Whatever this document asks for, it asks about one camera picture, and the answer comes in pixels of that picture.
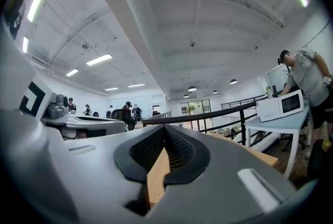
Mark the black bag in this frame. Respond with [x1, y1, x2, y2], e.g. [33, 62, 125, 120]
[306, 139, 333, 181]

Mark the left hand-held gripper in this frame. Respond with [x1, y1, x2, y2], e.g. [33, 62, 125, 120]
[0, 22, 70, 121]

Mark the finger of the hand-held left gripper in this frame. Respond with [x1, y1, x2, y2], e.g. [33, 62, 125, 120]
[43, 114, 126, 140]

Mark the black office chair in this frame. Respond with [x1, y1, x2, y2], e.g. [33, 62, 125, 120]
[110, 109, 137, 131]

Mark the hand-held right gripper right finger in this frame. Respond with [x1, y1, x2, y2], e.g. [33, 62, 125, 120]
[150, 125, 298, 224]

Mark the black metal railing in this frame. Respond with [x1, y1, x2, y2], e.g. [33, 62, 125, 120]
[142, 90, 283, 146]

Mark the glass door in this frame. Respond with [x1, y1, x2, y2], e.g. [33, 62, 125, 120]
[180, 99, 212, 130]

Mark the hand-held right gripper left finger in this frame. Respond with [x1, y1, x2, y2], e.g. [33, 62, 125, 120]
[63, 125, 166, 224]

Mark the white side table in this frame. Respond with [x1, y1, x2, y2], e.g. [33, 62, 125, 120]
[245, 105, 311, 179]

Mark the white microwave oven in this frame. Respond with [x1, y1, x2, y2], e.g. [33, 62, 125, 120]
[255, 89, 305, 123]

